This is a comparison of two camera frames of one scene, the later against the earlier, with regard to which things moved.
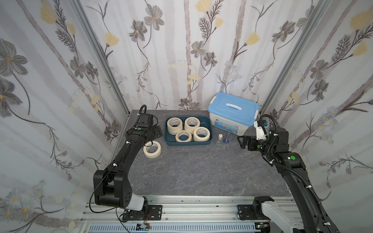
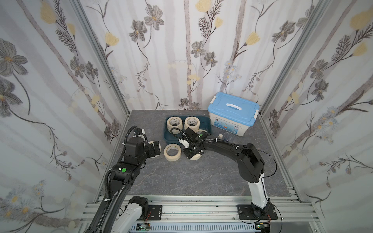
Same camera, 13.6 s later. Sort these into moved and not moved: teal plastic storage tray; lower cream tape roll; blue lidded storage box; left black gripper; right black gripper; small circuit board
Moved: left black gripper; right black gripper
Not moved: teal plastic storage tray; lower cream tape roll; blue lidded storage box; small circuit board
